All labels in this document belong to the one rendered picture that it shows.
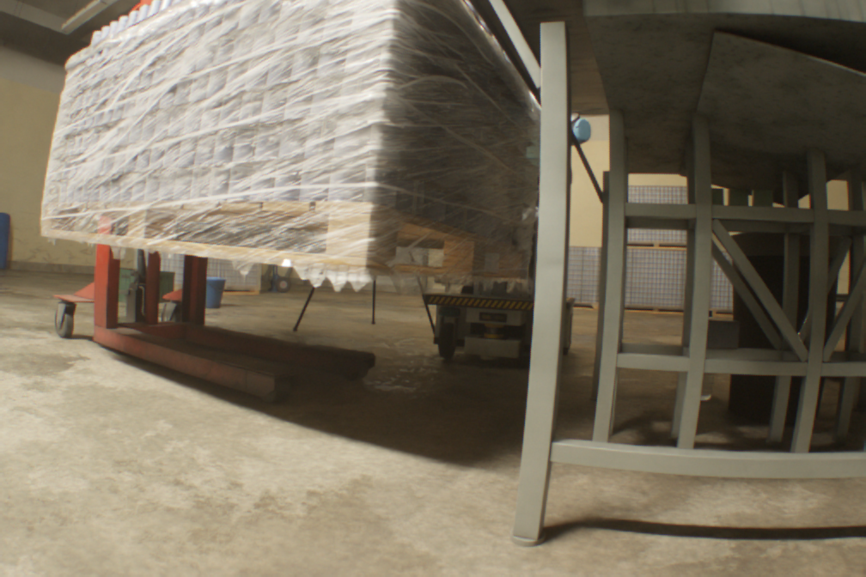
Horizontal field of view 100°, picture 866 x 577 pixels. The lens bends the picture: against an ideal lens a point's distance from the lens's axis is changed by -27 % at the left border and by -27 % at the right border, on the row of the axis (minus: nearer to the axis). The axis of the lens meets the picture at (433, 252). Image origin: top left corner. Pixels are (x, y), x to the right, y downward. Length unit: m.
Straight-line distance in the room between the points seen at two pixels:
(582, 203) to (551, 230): 9.31
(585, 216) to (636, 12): 9.25
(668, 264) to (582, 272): 1.44
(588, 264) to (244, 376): 7.10
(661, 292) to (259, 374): 7.25
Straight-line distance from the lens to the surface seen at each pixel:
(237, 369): 1.54
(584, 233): 9.93
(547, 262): 0.70
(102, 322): 2.25
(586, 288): 8.16
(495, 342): 2.30
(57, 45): 9.69
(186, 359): 1.74
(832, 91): 0.94
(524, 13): 1.29
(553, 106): 0.75
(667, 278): 8.19
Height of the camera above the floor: 0.41
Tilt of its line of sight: 3 degrees up
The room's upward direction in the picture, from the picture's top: 3 degrees clockwise
